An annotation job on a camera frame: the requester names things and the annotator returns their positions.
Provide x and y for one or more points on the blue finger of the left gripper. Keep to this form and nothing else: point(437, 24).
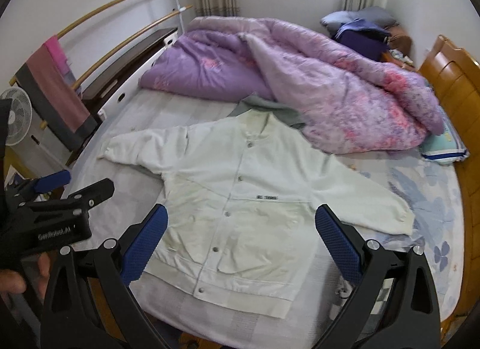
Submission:
point(95, 193)
point(52, 181)

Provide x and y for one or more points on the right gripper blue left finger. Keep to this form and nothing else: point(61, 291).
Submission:
point(139, 242)

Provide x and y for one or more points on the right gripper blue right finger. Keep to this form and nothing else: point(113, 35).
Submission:
point(343, 243)

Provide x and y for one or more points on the white snap-button jacket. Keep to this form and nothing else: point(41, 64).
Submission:
point(241, 195)

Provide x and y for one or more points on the white standing fan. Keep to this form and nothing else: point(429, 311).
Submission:
point(20, 114)

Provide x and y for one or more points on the white dark-topped low cabinet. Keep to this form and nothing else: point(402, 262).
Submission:
point(103, 87)

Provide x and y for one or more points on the pink and grey towel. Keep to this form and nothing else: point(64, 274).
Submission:
point(47, 79)

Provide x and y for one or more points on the teal blue-striped pillow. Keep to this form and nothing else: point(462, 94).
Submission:
point(446, 148)

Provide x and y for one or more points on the grey zip hoodie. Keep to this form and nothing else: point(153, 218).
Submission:
point(283, 113)

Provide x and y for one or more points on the purple floral quilt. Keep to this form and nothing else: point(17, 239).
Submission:
point(349, 103)

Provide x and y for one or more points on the upper wooden ballet bar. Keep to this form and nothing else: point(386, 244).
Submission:
point(87, 29)

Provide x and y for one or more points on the white bar support pole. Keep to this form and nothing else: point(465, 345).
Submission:
point(180, 9)

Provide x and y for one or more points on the wooden headboard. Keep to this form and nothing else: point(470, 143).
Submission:
point(454, 75)

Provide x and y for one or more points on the dark purple folded blanket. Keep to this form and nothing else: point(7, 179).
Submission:
point(364, 37)

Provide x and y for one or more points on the wooden nightstand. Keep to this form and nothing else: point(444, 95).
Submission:
point(399, 45)

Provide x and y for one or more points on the grey-blue pillow pile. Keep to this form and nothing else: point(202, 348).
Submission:
point(375, 14)

